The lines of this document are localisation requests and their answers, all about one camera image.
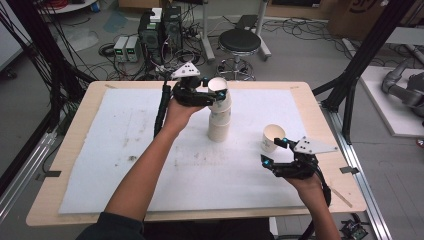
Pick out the white power strip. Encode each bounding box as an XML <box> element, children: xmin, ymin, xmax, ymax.
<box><xmin>154</xmin><ymin>64</ymin><xmax>174</xmax><ymax>75</ymax></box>

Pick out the black flat foot plate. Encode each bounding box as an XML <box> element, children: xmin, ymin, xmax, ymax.
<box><xmin>234</xmin><ymin>14</ymin><xmax>260</xmax><ymax>31</ymax></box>

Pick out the white platform board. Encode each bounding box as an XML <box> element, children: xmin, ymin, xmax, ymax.
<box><xmin>359</xmin><ymin>65</ymin><xmax>424</xmax><ymax>139</ymax></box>

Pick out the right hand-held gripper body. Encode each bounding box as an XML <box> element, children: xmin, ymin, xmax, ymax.
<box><xmin>272</xmin><ymin>135</ymin><xmax>338</xmax><ymax>181</ymax></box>

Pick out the black round stool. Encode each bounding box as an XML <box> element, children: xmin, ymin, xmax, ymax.
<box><xmin>214</xmin><ymin>28</ymin><xmax>263</xmax><ymax>82</ymax></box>

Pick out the person's right hand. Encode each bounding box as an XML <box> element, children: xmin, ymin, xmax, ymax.
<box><xmin>284</xmin><ymin>174</ymin><xmax>325</xmax><ymax>200</ymax></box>

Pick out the person's dark clothing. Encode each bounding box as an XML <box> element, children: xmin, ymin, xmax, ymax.
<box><xmin>75</xmin><ymin>212</ymin><xmax>275</xmax><ymax>240</ymax></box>

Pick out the small white box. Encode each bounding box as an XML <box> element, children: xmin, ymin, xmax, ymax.
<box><xmin>149</xmin><ymin>7</ymin><xmax>164</xmax><ymax>24</ymax></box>

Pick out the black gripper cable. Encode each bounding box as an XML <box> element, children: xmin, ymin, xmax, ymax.
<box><xmin>312</xmin><ymin>165</ymin><xmax>333</xmax><ymax>208</ymax></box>
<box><xmin>153</xmin><ymin>80</ymin><xmax>172</xmax><ymax>138</ymax></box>

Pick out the black computer tower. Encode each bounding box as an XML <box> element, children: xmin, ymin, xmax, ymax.
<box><xmin>137</xmin><ymin>11</ymin><xmax>165</xmax><ymax>65</ymax></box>
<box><xmin>162</xmin><ymin>5</ymin><xmax>184</xmax><ymax>52</ymax></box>

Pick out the green circuit board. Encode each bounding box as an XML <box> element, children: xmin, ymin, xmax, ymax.
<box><xmin>339</xmin><ymin>218</ymin><xmax>370</xmax><ymax>240</ymax></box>

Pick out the tangle of floor cables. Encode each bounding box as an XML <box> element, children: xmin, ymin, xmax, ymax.
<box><xmin>89</xmin><ymin>31</ymin><xmax>209</xmax><ymax>82</ymax></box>

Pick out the white table mat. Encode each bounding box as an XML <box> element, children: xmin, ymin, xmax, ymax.
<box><xmin>58</xmin><ymin>87</ymin><xmax>311</xmax><ymax>215</ymax></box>

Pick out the black metal frame post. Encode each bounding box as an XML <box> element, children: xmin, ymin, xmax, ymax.
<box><xmin>4</xmin><ymin>0</ymin><xmax>96</xmax><ymax>141</ymax></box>
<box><xmin>312</xmin><ymin>0</ymin><xmax>418</xmax><ymax>145</ymax></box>

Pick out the white table leg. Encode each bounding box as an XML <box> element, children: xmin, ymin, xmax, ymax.
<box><xmin>268</xmin><ymin>217</ymin><xmax>280</xmax><ymax>238</ymax></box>

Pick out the white stand leg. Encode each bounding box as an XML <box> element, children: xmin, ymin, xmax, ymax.
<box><xmin>254</xmin><ymin>0</ymin><xmax>272</xmax><ymax>62</ymax></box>
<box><xmin>199</xmin><ymin>0</ymin><xmax>216</xmax><ymax>64</ymax></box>

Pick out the thin wooden stick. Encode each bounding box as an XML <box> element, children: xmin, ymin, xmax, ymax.
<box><xmin>331</xmin><ymin>187</ymin><xmax>354</xmax><ymax>209</ymax></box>

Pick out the aluminium rail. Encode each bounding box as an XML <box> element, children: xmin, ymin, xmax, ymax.
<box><xmin>0</xmin><ymin>131</ymin><xmax>58</xmax><ymax>223</ymax></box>
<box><xmin>320</xmin><ymin>103</ymin><xmax>394</xmax><ymax>240</ymax></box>

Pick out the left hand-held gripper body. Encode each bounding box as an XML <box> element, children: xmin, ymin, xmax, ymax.
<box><xmin>170</xmin><ymin>61</ymin><xmax>218</xmax><ymax>108</ymax></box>

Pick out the brown cardboard box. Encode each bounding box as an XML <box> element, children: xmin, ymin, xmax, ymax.
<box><xmin>327</xmin><ymin>0</ymin><xmax>424</xmax><ymax>42</ymax></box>

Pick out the person's left hand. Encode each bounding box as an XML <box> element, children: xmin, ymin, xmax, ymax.
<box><xmin>161</xmin><ymin>98</ymin><xmax>206</xmax><ymax>136</ymax></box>

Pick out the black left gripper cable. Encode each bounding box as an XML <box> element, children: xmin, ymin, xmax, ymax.
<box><xmin>153</xmin><ymin>80</ymin><xmax>172</xmax><ymax>138</ymax></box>

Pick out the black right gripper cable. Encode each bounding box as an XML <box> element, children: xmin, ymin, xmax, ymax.
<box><xmin>312</xmin><ymin>165</ymin><xmax>333</xmax><ymax>208</ymax></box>

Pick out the white bench power supply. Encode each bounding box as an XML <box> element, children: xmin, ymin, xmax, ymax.
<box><xmin>113</xmin><ymin>35</ymin><xmax>129</xmax><ymax>63</ymax></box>
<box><xmin>125</xmin><ymin>35</ymin><xmax>142</xmax><ymax>64</ymax></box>

